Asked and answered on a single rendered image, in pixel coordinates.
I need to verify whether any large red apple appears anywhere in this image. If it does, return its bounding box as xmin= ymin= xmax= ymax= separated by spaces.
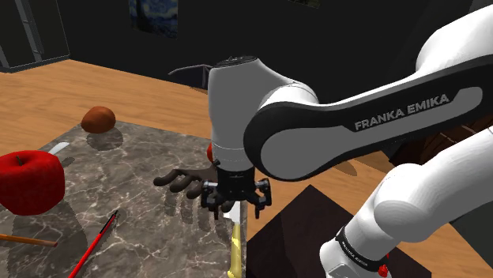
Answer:
xmin=0 ymin=149 xmax=66 ymax=216

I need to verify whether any yellow-handled knife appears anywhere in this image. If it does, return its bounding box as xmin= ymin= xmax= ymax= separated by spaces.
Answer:
xmin=224 ymin=200 xmax=243 ymax=278

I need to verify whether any blue swirly wall picture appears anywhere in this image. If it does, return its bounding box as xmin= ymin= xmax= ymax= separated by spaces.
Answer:
xmin=128 ymin=0 xmax=179 ymax=39

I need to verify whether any brown egg-shaped object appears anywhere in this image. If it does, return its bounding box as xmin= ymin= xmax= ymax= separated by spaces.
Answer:
xmin=80 ymin=105 xmax=117 ymax=135

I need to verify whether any dark robot stand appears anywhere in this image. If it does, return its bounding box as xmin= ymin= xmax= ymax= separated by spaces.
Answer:
xmin=245 ymin=184 xmax=433 ymax=278

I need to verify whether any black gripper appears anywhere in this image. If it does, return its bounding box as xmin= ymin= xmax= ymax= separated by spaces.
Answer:
xmin=199 ymin=168 xmax=273 ymax=221

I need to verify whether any dark brown hand-shaped object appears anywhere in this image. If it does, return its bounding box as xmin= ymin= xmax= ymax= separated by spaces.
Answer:
xmin=152 ymin=166 xmax=220 ymax=200

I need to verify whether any dark chair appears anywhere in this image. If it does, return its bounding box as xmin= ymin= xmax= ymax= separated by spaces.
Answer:
xmin=167 ymin=63 xmax=212 ymax=92

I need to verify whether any orange wooden pencil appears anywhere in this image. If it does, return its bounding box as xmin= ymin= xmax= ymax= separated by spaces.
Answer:
xmin=0 ymin=233 xmax=59 ymax=248

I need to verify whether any dark green wall picture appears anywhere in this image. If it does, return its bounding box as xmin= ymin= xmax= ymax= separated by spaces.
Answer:
xmin=288 ymin=0 xmax=322 ymax=9

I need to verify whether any dark brown furniture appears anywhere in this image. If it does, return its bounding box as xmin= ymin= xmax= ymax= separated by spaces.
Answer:
xmin=388 ymin=115 xmax=493 ymax=167

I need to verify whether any dark cabinet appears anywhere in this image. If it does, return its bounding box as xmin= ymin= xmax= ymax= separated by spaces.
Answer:
xmin=0 ymin=0 xmax=71 ymax=74

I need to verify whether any red pencil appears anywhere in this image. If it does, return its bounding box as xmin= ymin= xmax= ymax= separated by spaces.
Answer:
xmin=68 ymin=208 xmax=120 ymax=278

